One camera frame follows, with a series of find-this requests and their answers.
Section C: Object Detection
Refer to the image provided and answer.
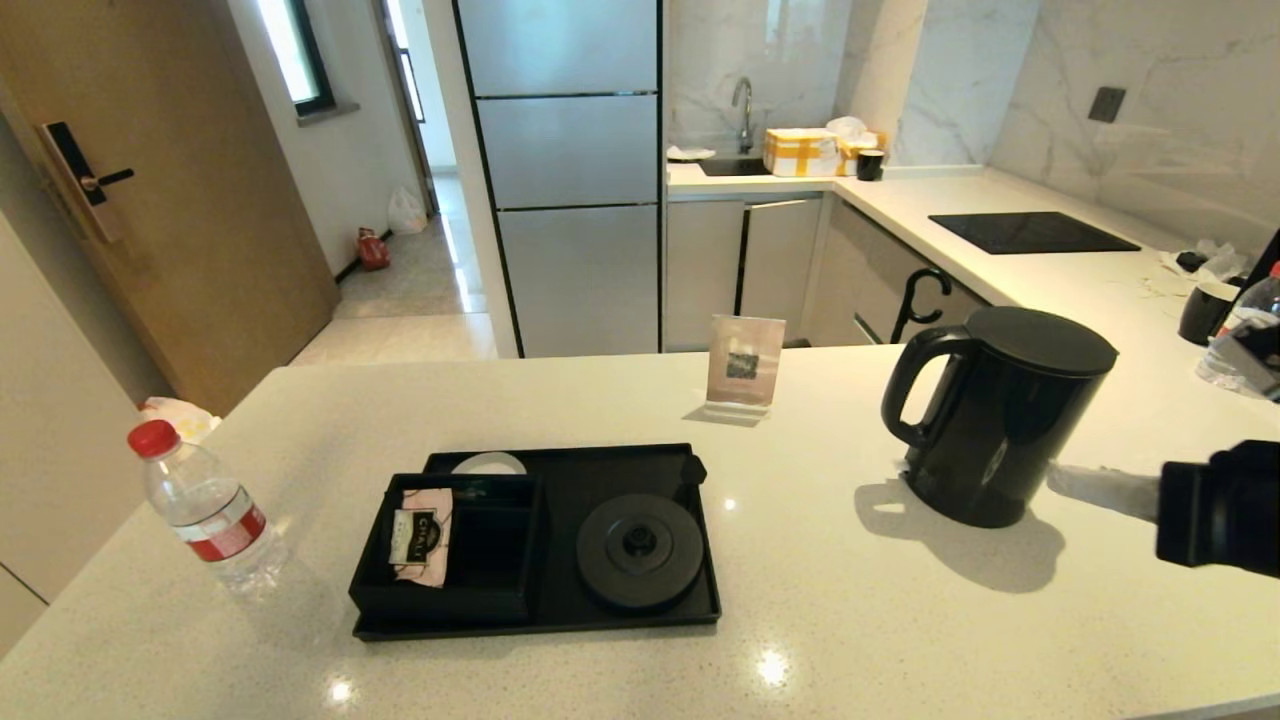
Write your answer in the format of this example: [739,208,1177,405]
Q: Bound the black electric kettle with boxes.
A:
[880,306,1119,529]

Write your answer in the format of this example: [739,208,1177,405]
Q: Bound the clear plastic water bottle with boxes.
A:
[1197,275,1280,391]
[127,419,291,599]

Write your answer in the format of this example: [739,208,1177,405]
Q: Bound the black round kettle base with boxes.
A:
[576,492,705,615]

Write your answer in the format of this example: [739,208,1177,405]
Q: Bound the pink tea bag packet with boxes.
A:
[388,487,455,588]

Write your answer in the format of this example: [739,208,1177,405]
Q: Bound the black mug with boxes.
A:
[1178,281,1243,347]

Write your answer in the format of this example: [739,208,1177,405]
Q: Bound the crumpled clear plastic wrap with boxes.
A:
[1160,239,1251,284]

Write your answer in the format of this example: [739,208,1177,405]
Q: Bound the black induction cooktop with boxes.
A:
[928,211,1142,255]

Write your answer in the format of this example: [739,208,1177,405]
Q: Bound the grey drawer cabinet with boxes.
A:
[805,195,1036,348]

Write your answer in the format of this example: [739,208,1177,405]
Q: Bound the QR code sign stand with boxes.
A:
[705,314,788,421]

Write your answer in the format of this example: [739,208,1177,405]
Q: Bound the grey cabinet door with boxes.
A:
[742,198,823,346]
[666,200,746,351]

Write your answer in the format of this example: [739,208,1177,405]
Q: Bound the large yellow taped box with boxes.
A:
[763,127,843,178]

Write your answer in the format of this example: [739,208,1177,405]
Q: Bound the chrome faucet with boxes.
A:
[731,77,756,155]

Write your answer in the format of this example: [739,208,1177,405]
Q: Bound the black serving tray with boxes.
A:
[350,443,723,642]

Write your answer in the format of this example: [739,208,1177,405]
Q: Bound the white round coaster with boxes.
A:
[450,451,528,476]

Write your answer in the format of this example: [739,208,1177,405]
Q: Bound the black compartment box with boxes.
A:
[349,472,545,623]

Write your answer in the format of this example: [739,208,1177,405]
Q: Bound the silver refrigerator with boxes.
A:
[452,0,667,359]

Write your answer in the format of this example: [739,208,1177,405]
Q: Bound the dark framed window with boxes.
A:
[255,0,337,116]

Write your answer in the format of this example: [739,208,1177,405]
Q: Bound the white yellow plastic bag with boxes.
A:
[141,395,222,446]

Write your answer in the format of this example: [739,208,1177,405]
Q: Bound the brown wooden door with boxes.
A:
[0,0,343,417]

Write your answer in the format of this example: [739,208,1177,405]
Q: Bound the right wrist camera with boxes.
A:
[1228,318,1280,403]

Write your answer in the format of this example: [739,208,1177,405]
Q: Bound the black hook handle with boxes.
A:
[890,267,953,345]

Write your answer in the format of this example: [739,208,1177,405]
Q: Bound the black door lock handle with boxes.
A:
[38,121,136,209]

